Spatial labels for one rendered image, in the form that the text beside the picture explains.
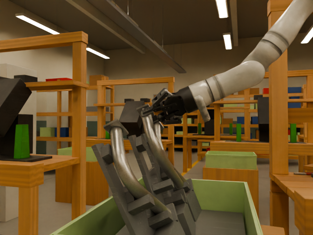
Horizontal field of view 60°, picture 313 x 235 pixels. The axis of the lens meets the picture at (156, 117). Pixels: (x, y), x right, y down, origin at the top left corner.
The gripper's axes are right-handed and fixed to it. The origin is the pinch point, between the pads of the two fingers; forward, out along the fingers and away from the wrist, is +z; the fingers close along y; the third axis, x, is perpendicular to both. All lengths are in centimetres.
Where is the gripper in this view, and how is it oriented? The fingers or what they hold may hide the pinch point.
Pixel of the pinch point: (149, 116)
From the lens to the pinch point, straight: 81.4
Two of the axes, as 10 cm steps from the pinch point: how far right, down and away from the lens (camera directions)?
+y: -3.8, -6.6, -6.4
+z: -9.1, 3.8, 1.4
